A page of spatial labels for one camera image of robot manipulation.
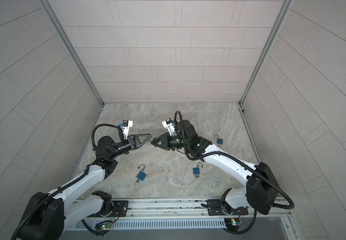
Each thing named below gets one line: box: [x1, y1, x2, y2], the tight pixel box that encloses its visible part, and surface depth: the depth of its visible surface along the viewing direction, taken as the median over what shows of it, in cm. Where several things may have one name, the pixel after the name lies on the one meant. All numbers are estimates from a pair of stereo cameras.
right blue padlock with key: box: [192, 162, 203, 178], surface depth 84 cm
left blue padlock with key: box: [134, 163, 147, 185], surface depth 84 cm
